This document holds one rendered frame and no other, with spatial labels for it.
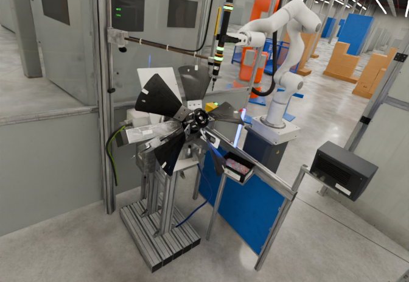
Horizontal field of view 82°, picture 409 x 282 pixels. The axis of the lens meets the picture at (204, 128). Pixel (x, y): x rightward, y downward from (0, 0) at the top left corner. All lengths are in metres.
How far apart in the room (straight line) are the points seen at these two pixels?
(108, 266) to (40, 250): 0.52
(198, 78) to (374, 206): 2.35
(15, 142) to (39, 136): 0.13
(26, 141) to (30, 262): 0.88
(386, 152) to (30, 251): 3.17
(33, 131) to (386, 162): 3.01
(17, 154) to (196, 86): 1.26
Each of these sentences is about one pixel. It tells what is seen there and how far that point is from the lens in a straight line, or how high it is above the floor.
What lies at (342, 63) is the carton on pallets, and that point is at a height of 0.55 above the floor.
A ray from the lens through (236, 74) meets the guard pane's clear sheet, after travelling 2.60.
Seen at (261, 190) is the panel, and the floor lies 0.68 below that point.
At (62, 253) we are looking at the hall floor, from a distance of 2.25.
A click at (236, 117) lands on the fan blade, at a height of 1.17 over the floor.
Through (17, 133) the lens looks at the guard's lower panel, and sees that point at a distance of 1.89.
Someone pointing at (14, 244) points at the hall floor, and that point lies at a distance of 2.41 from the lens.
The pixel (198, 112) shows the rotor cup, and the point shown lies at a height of 1.25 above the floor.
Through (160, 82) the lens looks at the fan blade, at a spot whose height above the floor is 1.39.
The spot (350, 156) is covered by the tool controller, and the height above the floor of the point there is 1.25.
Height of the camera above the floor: 1.82
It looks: 29 degrees down
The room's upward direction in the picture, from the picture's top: 11 degrees clockwise
